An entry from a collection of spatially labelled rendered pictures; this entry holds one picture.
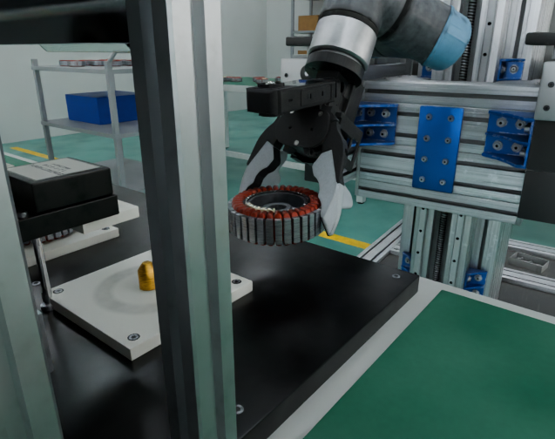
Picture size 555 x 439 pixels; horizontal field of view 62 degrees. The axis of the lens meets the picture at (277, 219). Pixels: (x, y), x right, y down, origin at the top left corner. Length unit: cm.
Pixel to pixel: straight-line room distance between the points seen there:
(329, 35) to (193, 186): 38
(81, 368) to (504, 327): 39
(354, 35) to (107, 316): 40
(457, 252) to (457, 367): 78
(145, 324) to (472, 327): 31
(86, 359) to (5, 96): 577
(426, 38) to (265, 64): 826
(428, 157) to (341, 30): 53
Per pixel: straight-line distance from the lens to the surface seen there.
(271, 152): 55
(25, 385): 20
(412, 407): 40
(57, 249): 62
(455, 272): 123
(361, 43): 57
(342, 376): 42
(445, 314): 52
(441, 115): 102
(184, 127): 21
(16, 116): 618
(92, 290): 50
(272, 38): 882
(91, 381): 40
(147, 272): 47
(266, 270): 53
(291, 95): 49
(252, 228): 48
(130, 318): 44
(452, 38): 65
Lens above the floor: 101
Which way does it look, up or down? 20 degrees down
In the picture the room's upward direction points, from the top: straight up
